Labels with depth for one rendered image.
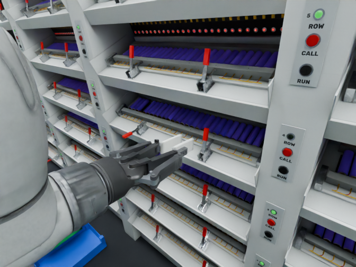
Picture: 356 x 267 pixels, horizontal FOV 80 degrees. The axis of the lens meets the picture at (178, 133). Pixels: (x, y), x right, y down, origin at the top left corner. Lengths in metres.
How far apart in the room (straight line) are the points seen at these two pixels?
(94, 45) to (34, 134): 0.64
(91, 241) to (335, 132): 1.29
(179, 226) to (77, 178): 0.66
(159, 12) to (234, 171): 0.42
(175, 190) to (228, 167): 0.28
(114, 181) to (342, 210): 0.43
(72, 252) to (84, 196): 1.12
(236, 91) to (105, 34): 0.54
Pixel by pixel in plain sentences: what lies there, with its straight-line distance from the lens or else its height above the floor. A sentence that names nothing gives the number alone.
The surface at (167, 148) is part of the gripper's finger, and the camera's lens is 0.48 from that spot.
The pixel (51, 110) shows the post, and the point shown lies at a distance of 1.55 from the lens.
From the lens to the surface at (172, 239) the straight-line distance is 1.13.
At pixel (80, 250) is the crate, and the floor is 0.00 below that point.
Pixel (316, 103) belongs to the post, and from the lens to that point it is 0.42.
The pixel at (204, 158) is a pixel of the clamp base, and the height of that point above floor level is 0.75.
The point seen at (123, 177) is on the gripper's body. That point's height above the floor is 0.87.
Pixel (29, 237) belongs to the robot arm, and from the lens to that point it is 0.29.
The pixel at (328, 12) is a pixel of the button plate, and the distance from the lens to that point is 0.39.
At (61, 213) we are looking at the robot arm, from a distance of 0.31.
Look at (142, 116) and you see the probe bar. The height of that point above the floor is 0.78.
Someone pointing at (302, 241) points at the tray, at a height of 0.58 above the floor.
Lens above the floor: 1.08
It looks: 28 degrees down
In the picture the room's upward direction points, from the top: 3 degrees counter-clockwise
